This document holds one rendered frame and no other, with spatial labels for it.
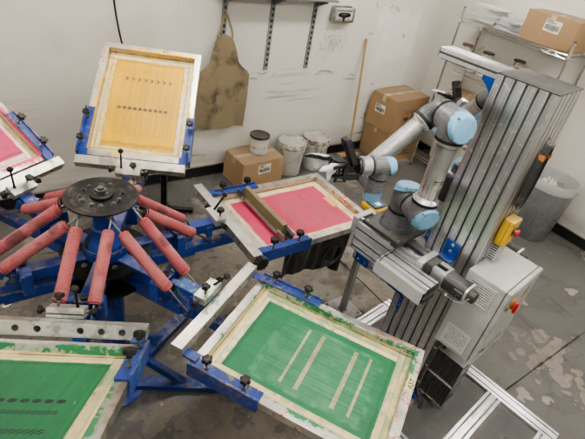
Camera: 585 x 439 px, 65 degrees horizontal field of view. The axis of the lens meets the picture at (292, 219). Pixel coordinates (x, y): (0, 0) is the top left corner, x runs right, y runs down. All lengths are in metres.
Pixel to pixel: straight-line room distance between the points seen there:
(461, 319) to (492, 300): 0.20
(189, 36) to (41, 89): 1.22
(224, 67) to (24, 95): 1.61
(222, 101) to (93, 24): 1.27
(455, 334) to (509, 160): 0.88
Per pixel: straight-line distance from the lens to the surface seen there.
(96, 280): 1.90
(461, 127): 1.85
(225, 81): 4.42
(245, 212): 2.63
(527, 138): 2.00
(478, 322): 2.32
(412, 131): 1.95
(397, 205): 2.14
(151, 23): 4.07
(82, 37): 3.95
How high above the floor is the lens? 2.44
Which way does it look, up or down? 34 degrees down
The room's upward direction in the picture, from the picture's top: 11 degrees clockwise
